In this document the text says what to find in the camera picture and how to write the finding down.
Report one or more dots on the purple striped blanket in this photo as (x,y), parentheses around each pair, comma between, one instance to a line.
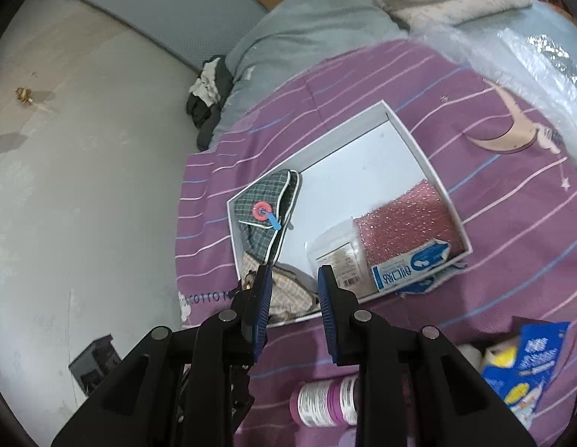
(502,223)

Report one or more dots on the grey panel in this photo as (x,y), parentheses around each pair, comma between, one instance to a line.
(177,4)

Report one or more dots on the black wall socket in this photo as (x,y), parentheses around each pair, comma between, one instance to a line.
(95,363)

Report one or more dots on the clear plastic packet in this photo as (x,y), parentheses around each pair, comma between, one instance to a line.
(335,256)

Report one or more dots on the white cardboard box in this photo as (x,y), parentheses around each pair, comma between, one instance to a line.
(363,158)

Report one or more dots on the beige plaid pouch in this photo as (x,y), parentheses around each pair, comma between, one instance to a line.
(288,295)

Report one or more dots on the small blue and white carton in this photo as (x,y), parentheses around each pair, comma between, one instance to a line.
(400,274)

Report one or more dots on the pink sparkly pouch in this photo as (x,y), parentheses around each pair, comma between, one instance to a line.
(409,223)

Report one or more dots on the dark green plaid pouch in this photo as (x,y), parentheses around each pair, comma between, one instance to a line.
(265,191)

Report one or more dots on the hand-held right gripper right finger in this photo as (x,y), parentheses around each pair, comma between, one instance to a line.
(328,307)

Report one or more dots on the grey blanket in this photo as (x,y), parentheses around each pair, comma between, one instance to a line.
(316,23)

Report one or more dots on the clear plastic bag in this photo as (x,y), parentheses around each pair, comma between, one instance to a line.
(516,70)

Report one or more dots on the purple and white bottle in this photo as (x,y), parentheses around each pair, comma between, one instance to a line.
(316,403)

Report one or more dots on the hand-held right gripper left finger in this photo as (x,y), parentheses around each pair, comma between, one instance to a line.
(263,307)

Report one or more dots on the dark crumpled clothes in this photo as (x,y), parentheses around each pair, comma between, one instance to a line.
(209,98)

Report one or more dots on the blue printed packet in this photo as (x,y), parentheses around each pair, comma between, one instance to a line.
(535,354)

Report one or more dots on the gold flower wall hook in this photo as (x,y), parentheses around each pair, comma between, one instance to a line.
(24,95)

